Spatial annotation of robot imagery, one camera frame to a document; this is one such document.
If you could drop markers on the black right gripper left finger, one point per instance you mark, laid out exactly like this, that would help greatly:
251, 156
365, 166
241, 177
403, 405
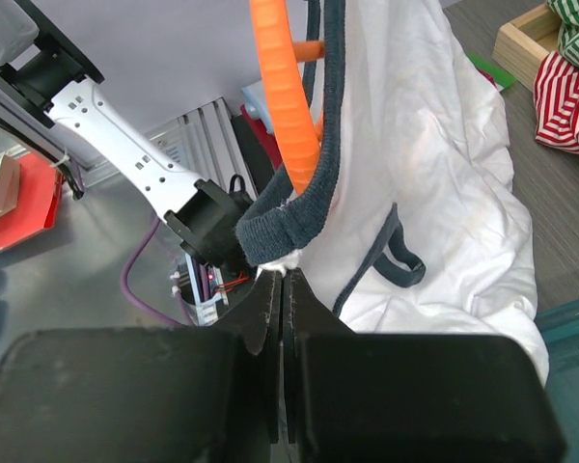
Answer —
191, 394

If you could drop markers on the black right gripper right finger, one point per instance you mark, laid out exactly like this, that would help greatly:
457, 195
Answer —
409, 397

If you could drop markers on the white navy-trimmed tank top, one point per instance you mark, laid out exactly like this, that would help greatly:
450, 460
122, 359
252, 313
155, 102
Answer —
409, 224

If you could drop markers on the orange plastic hanger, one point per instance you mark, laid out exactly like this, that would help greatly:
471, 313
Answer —
298, 136

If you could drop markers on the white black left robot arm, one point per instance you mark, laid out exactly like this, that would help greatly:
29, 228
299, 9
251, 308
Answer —
46, 75

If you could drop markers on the red striped tank top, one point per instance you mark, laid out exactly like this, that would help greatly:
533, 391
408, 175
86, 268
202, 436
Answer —
556, 102

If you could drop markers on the teal transparent plastic bin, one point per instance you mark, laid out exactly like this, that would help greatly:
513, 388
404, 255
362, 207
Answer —
560, 330

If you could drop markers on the green folder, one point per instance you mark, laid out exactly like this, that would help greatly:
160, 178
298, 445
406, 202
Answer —
498, 77

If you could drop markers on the wooden clothes rack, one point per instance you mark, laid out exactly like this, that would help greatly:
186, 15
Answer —
523, 43

